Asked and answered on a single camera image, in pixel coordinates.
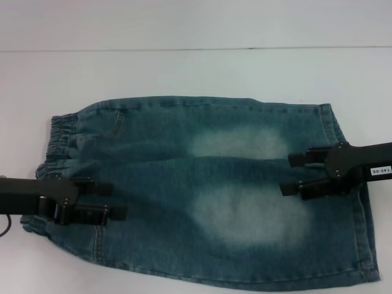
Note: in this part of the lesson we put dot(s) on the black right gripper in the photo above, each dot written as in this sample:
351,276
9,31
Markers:
358,165

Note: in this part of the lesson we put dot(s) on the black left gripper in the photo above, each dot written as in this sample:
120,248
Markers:
27,196

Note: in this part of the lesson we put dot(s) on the blue denim shorts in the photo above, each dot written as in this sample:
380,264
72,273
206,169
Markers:
190,196

